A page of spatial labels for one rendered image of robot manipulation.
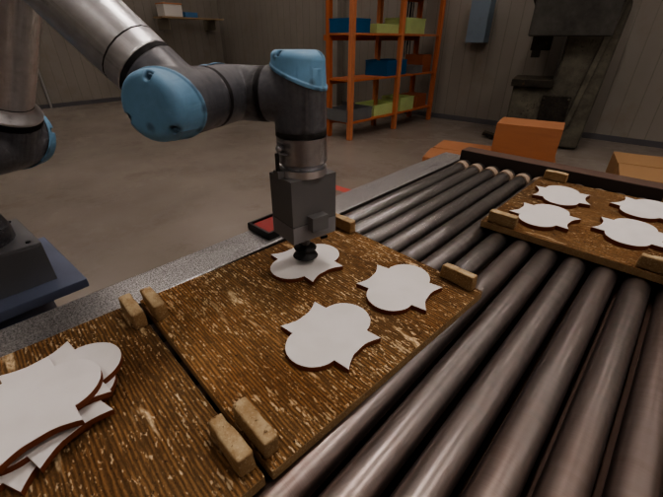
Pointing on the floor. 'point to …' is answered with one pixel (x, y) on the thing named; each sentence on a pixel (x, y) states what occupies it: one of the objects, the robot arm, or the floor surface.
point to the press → (584, 61)
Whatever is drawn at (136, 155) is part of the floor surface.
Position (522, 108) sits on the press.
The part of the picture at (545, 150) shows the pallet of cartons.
